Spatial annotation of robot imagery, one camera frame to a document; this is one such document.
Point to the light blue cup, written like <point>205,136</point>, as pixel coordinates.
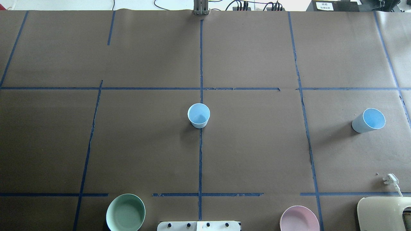
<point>198,115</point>

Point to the darker blue cup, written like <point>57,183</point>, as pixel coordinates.
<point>369,120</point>

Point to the mint green bowl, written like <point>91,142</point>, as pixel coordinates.
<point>125,213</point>

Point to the pink bowl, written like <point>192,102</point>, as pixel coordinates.
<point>298,218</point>

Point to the black box with label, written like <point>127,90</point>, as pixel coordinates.
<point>332,6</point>

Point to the cream white toaster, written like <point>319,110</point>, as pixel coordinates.
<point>384,213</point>

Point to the aluminium frame post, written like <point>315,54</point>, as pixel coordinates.
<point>201,7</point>

